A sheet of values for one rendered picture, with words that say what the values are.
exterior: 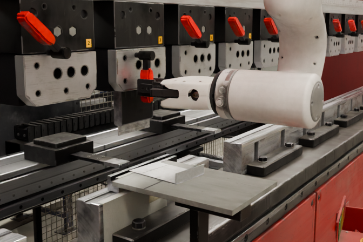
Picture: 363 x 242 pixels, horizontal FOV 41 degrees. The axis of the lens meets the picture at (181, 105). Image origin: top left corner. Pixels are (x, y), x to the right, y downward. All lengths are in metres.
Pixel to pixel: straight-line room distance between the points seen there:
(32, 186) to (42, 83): 0.43
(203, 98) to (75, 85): 0.21
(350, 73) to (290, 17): 2.30
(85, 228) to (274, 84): 0.46
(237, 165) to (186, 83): 0.62
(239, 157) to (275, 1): 0.72
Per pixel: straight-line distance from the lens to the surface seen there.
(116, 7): 0.89
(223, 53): 1.22
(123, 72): 0.90
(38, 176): 1.17
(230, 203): 0.84
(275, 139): 1.59
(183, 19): 1.01
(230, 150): 1.39
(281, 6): 0.73
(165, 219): 1.02
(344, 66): 3.03
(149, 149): 1.46
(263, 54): 1.41
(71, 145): 1.15
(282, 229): 1.42
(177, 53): 1.05
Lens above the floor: 1.30
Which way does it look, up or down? 10 degrees down
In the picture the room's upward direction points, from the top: straight up
